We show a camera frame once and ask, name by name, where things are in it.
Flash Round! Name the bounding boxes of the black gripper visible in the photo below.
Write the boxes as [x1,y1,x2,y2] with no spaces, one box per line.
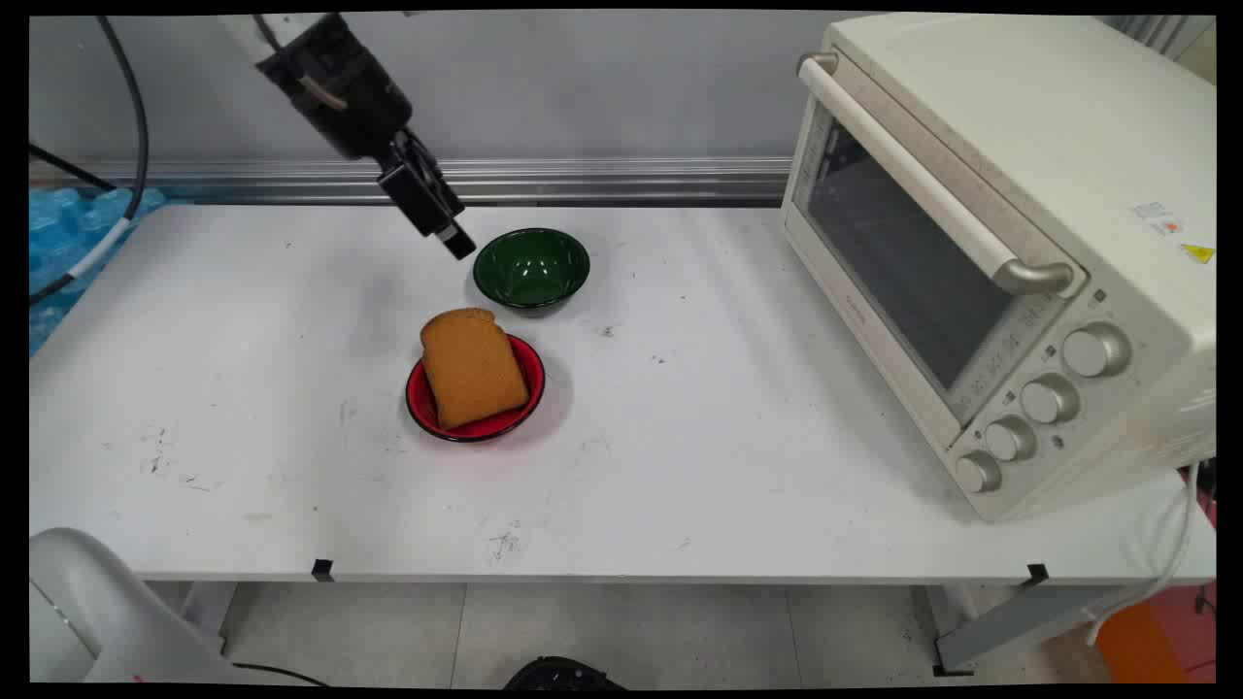
[254,13,478,262]

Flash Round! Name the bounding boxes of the green bowl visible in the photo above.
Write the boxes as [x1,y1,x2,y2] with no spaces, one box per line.
[472,227,591,312]

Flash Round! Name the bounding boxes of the brown bread slice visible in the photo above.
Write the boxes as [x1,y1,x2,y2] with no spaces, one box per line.
[419,307,531,431]

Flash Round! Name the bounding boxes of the red bowl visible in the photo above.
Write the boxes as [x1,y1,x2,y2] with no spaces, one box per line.
[404,333,547,445]

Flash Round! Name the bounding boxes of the blue bubble wrap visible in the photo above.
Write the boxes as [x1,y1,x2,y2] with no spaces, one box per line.
[29,186,168,356]

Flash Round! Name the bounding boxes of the white table leg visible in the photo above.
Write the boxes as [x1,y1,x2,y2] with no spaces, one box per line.
[181,582,236,653]

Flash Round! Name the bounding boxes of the black round floor object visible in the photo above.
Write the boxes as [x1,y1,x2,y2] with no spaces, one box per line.
[503,656,627,690]

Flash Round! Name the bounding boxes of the small silver oven knob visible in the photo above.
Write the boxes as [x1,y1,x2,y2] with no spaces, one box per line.
[955,450,1003,494]
[984,416,1039,463]

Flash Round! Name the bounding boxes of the cream toaster oven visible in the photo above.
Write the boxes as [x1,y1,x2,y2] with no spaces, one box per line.
[780,13,1217,523]

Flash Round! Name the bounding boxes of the medium silver oven knob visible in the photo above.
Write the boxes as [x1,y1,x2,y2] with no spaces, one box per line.
[1019,374,1081,425]

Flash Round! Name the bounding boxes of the large silver oven knob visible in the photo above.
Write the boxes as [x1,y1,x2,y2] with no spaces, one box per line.
[1061,322,1133,379]

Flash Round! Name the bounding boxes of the white label sticker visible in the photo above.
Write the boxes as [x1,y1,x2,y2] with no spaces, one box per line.
[1131,201,1184,236]

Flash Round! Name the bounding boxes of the orange floor object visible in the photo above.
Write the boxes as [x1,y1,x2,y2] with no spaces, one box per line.
[1095,582,1217,685]

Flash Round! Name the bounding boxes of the aluminium rail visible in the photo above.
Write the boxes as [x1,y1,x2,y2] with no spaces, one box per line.
[29,157,793,207]

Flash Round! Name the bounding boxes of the black cable with white tape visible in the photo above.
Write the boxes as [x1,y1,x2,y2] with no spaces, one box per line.
[29,15,151,304]

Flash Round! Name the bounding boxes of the plain black cable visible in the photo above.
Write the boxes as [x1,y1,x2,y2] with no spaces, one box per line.
[29,144,119,192]

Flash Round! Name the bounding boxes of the cream oven door handle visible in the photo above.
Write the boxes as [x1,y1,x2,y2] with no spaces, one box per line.
[796,52,1081,296]

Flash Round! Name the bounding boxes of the thin black floor cable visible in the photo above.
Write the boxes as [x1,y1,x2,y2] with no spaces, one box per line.
[233,662,333,687]

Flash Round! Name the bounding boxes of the grey table leg frame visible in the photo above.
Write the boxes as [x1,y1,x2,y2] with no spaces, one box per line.
[932,582,1127,678]

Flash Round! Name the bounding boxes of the white oven power cable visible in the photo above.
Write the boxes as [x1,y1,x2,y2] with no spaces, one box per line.
[1085,464,1203,648]

